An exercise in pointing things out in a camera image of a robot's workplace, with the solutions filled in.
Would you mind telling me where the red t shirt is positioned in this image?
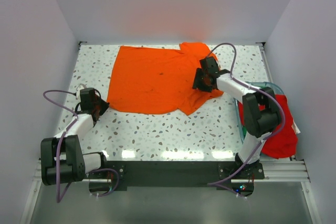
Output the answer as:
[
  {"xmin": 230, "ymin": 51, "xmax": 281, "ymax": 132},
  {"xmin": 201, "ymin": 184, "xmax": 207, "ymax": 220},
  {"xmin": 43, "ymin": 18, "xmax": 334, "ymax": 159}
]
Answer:
[{"xmin": 237, "ymin": 94, "xmax": 299, "ymax": 159}]

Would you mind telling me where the white paper sheet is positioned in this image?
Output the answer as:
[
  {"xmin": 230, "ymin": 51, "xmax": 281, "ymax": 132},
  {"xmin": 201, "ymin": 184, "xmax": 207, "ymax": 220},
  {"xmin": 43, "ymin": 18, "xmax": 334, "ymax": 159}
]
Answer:
[{"xmin": 292, "ymin": 121, "xmax": 301, "ymax": 134}]

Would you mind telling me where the clear blue plastic bin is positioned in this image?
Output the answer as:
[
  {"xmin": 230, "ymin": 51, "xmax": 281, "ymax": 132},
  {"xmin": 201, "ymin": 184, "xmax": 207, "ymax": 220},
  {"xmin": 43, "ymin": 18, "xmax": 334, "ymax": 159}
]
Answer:
[{"xmin": 234, "ymin": 82, "xmax": 284, "ymax": 143}]

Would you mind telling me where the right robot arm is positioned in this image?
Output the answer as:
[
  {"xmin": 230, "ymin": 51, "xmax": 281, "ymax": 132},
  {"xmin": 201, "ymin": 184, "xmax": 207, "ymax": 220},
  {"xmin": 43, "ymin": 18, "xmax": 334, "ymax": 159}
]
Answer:
[{"xmin": 193, "ymin": 57, "xmax": 285, "ymax": 178}]

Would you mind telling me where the orange t shirt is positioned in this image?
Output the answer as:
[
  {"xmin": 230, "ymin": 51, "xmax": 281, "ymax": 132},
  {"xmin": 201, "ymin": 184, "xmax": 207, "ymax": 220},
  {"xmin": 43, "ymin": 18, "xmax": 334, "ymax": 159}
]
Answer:
[{"xmin": 107, "ymin": 42, "xmax": 223, "ymax": 115}]

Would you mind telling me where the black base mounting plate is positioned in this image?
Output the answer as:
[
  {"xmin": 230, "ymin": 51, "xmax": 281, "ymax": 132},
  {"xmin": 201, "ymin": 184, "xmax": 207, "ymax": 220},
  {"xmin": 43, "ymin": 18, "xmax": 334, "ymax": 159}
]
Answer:
[{"xmin": 84, "ymin": 161, "xmax": 265, "ymax": 196}]

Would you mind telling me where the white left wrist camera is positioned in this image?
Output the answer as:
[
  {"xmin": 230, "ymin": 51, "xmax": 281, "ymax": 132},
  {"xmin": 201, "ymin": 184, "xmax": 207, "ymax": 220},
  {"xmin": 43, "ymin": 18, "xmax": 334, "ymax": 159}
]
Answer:
[{"xmin": 76, "ymin": 83, "xmax": 87, "ymax": 92}]

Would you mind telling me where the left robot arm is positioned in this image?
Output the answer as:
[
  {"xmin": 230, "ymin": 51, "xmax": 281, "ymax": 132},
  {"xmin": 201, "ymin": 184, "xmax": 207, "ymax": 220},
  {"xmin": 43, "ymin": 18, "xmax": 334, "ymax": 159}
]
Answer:
[{"xmin": 40, "ymin": 88, "xmax": 109, "ymax": 185}]

